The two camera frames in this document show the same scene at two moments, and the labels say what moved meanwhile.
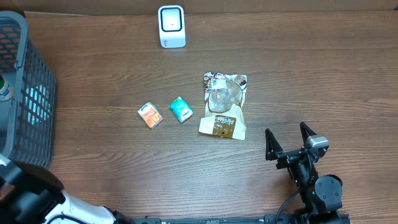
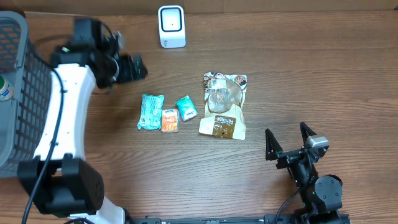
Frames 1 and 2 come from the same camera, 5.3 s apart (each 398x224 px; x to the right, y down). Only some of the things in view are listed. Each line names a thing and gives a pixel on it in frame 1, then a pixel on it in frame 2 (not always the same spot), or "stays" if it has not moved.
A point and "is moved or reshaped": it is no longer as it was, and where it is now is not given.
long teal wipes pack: x=38 y=104 → x=152 y=106
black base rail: x=307 y=219 stays
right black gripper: x=275 y=152 stays
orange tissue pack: x=150 y=114 → x=170 y=120
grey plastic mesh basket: x=27 y=119 stays
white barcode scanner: x=172 y=26 stays
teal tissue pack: x=181 y=109 is moved or reshaped
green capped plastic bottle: x=6 y=91 stays
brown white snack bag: x=224 y=99 stays
